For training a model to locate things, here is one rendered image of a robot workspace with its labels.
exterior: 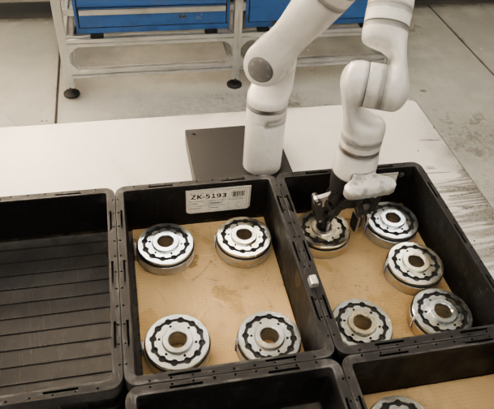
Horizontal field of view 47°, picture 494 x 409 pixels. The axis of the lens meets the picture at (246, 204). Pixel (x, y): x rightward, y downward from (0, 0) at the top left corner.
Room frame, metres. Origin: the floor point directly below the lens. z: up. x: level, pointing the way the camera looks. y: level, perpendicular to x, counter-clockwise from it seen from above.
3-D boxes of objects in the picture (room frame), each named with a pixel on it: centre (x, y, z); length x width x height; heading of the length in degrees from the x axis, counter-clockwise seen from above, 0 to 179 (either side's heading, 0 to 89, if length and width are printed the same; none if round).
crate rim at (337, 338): (0.67, -0.24, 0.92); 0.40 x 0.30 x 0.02; 15
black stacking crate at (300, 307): (0.60, 0.05, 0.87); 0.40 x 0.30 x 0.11; 15
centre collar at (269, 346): (0.51, -0.05, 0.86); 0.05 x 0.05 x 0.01
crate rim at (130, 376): (0.60, 0.05, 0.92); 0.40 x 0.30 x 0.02; 15
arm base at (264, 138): (1.06, -0.03, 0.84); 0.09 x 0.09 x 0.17; 4
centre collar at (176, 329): (0.49, 0.09, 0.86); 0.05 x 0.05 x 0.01
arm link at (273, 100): (1.07, -0.03, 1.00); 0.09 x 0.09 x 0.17; 69
